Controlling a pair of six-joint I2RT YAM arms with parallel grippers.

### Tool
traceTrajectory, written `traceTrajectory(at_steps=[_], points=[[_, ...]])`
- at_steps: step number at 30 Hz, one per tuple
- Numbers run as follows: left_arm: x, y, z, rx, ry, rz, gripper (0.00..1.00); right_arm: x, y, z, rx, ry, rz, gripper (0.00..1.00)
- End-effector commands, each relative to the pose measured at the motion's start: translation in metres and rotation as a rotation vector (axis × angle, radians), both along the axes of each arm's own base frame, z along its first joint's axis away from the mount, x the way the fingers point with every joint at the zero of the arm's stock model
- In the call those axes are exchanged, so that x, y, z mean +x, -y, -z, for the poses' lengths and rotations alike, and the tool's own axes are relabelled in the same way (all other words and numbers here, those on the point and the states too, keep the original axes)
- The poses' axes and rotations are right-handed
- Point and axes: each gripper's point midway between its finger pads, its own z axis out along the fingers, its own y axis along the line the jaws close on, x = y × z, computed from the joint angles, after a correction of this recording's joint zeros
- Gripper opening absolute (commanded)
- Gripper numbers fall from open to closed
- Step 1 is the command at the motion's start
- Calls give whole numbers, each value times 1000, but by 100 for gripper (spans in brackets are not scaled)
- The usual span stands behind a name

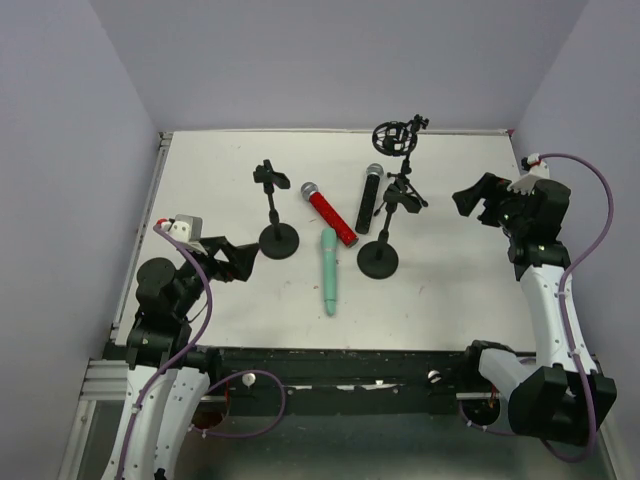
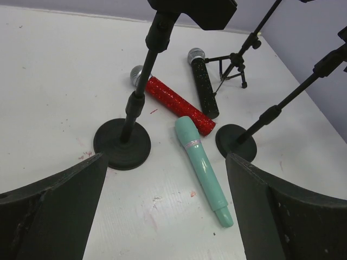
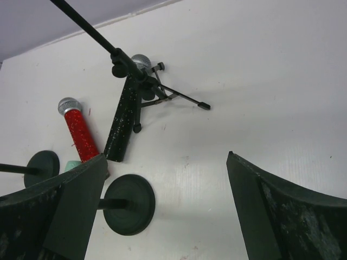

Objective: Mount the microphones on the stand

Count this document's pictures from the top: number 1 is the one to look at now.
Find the black round-base stand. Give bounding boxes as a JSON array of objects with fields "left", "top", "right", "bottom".
[
  {"left": 357, "top": 182, "right": 422, "bottom": 280},
  {"left": 253, "top": 159, "right": 300, "bottom": 260}
]

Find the mint green toy microphone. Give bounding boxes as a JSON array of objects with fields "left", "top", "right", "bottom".
[{"left": 321, "top": 228, "right": 337, "bottom": 316}]

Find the red glitter microphone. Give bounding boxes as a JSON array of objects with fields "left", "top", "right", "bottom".
[{"left": 300, "top": 182, "right": 359, "bottom": 248}]

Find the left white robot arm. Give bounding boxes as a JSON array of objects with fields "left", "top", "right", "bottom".
[{"left": 102, "top": 233, "right": 259, "bottom": 479}]

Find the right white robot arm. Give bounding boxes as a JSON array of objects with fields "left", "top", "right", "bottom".
[{"left": 452, "top": 173, "right": 617, "bottom": 446}]

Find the black glitter microphone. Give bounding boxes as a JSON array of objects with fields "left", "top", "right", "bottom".
[{"left": 355, "top": 163, "right": 384, "bottom": 235}]

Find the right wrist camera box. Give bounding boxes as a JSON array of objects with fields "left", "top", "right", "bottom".
[{"left": 507, "top": 153, "right": 550, "bottom": 195}]

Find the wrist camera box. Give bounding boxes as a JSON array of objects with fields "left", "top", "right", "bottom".
[
  {"left": 507, "top": 153, "right": 550, "bottom": 195},
  {"left": 167, "top": 214, "right": 203, "bottom": 244}
]

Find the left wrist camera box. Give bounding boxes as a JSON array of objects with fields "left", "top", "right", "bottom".
[{"left": 167, "top": 214, "right": 203, "bottom": 244}]

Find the black tripod shock-mount stand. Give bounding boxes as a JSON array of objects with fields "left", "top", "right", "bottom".
[{"left": 372, "top": 114, "right": 430, "bottom": 209}]

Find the black front mounting rail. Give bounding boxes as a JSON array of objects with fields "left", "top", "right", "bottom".
[{"left": 189, "top": 347, "right": 492, "bottom": 416}]

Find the aluminium extrusion frame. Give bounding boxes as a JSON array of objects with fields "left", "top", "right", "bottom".
[{"left": 58, "top": 132, "right": 173, "bottom": 479}]

